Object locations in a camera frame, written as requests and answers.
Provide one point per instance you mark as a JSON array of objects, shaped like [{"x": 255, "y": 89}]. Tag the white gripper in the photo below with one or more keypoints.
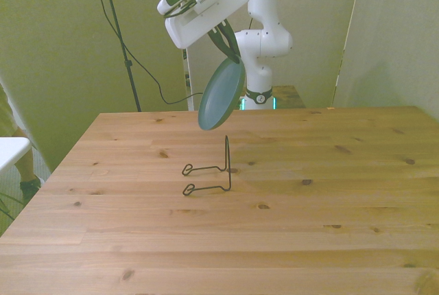
[{"x": 205, "y": 22}]

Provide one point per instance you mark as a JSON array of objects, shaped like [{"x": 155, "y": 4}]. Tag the white stool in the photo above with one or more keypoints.
[{"x": 10, "y": 151}]

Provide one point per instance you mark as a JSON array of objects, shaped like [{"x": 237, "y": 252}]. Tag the green round plate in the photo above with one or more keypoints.
[{"x": 221, "y": 96}]

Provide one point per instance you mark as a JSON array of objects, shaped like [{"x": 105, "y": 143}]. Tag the black tripod stand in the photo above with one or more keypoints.
[{"x": 118, "y": 31}]

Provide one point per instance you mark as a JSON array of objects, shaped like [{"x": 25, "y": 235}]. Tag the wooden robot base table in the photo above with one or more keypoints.
[{"x": 289, "y": 97}]

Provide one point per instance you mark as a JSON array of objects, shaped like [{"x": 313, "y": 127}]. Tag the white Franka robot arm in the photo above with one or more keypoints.
[{"x": 264, "y": 44}]

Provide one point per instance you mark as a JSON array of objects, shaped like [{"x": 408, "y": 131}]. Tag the person leg with shoe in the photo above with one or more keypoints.
[{"x": 25, "y": 171}]

